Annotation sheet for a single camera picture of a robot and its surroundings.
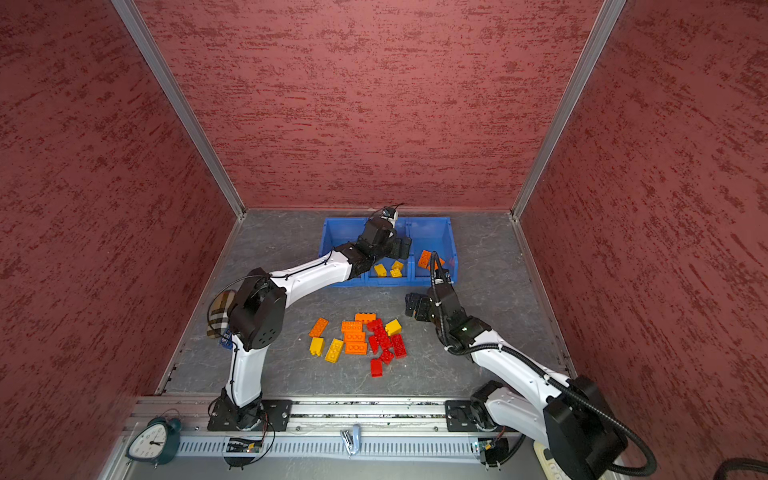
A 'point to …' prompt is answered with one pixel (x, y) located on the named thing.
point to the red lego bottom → (376, 366)
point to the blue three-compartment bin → (428, 235)
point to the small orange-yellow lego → (396, 273)
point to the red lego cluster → (390, 345)
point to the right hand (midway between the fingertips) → (417, 304)
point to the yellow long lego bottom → (334, 350)
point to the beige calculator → (551, 468)
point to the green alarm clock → (156, 442)
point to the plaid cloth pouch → (218, 311)
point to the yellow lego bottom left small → (317, 346)
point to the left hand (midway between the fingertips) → (398, 241)
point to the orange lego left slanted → (318, 328)
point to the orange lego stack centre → (354, 338)
